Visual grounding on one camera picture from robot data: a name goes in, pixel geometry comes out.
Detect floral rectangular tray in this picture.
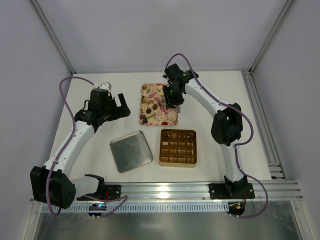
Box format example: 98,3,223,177
139,83,178,126

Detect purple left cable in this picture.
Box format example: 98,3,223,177
46,76,129,225

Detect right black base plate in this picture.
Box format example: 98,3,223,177
208,183,256,200

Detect slotted cable duct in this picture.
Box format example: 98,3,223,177
41,201,231,214

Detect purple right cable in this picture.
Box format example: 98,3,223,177
164,52,270,220

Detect aluminium front rail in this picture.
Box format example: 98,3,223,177
29,181,305,204

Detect aluminium right side rail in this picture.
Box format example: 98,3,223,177
241,70,287,181

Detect gold chocolate tin box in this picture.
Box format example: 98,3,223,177
158,129,197,168

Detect metal tongs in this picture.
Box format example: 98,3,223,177
157,97,181,114

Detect silver tin lid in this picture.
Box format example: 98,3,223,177
109,130,154,174

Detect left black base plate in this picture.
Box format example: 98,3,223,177
77,184,122,201

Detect purple cable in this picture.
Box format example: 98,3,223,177
164,52,270,220
46,76,129,225

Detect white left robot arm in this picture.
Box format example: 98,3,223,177
30,88,131,209

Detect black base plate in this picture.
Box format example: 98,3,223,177
208,183,256,200
77,184,122,201

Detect aluminium rail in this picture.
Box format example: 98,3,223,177
241,70,287,181
29,181,305,204

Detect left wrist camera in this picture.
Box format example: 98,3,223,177
94,82,112,92

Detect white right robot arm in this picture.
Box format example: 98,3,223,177
163,64,248,199

